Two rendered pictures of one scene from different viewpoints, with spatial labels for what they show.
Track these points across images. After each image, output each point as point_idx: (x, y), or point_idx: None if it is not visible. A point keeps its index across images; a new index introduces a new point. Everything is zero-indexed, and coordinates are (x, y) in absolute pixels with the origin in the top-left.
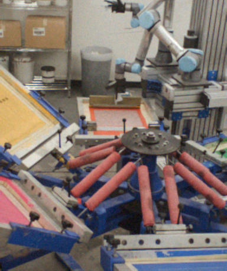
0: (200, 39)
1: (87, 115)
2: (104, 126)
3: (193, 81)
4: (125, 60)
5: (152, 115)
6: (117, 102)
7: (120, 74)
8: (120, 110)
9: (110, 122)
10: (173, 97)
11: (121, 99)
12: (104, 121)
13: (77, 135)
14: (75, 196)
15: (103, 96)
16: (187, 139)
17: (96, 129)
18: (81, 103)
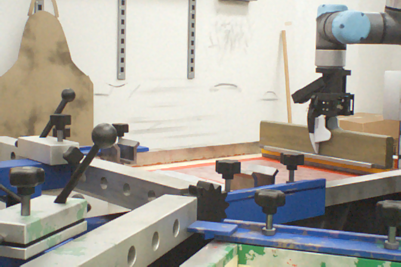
0: None
1: (215, 160)
2: (173, 173)
3: None
4: (337, 6)
5: (349, 178)
6: (321, 148)
7: (322, 50)
8: (320, 171)
9: (219, 174)
10: (397, 108)
11: (327, 136)
12: (212, 171)
13: (2, 137)
14: None
15: (289, 124)
16: (199, 196)
17: (116, 161)
18: (247, 141)
